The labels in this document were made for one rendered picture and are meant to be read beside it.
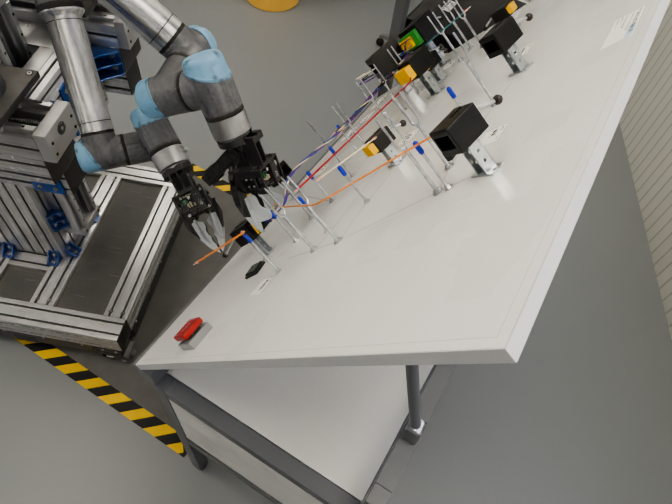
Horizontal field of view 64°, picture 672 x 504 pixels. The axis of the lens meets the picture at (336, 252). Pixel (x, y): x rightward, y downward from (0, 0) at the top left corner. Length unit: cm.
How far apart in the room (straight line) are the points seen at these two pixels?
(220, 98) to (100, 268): 144
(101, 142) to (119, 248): 105
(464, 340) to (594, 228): 262
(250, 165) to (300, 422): 62
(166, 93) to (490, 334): 76
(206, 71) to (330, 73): 254
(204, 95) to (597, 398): 205
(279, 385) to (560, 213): 94
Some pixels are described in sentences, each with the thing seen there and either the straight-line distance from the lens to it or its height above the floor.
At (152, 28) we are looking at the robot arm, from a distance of 114.
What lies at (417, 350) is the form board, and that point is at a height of 160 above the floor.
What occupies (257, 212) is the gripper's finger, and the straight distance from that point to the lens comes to 109.
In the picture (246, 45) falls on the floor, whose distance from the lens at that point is 369.
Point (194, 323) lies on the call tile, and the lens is 106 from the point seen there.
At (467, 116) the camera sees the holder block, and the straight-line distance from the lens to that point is 72.
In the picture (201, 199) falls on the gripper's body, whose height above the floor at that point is 115.
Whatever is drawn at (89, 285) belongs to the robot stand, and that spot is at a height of 21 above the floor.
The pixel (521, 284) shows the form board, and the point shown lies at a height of 167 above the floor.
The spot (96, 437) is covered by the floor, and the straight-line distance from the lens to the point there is 225.
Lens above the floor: 206
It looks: 54 degrees down
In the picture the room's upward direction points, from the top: 9 degrees clockwise
